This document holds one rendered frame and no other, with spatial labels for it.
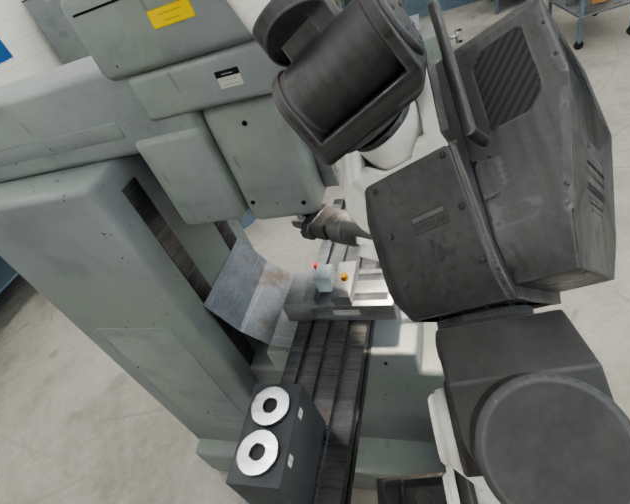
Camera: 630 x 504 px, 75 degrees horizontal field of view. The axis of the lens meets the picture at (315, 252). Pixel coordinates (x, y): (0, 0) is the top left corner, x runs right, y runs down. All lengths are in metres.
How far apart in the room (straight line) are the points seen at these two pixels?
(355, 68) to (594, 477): 0.39
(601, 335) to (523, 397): 2.01
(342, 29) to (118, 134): 0.73
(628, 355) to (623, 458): 1.95
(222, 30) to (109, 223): 0.54
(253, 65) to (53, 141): 0.58
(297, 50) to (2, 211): 0.99
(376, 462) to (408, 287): 1.38
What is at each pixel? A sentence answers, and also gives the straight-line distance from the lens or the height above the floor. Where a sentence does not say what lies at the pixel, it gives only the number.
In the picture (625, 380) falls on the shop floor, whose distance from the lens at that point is 2.26.
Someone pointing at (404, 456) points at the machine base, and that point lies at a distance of 1.83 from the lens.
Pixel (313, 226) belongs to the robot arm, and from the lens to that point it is 1.09.
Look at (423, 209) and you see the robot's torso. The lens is 0.50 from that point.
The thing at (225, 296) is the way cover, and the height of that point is 1.02.
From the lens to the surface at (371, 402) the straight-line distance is 1.60.
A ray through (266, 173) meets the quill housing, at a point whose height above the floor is 1.45.
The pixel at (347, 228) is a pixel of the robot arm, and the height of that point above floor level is 1.29.
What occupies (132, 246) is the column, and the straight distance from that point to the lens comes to 1.15.
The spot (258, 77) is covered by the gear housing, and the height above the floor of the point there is 1.67.
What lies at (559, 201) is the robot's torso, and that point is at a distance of 0.46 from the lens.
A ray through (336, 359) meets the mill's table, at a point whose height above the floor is 0.91.
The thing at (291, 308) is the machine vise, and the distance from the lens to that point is 1.31.
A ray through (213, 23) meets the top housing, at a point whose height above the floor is 1.78.
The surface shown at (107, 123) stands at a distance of 1.09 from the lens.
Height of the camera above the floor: 1.89
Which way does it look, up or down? 39 degrees down
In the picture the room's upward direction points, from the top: 23 degrees counter-clockwise
